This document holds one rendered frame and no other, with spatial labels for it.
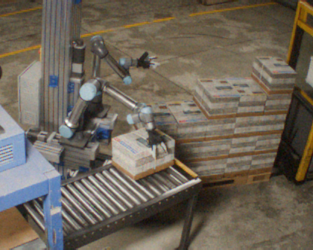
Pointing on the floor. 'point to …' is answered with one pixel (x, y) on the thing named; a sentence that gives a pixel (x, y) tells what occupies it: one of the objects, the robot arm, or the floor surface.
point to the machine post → (53, 210)
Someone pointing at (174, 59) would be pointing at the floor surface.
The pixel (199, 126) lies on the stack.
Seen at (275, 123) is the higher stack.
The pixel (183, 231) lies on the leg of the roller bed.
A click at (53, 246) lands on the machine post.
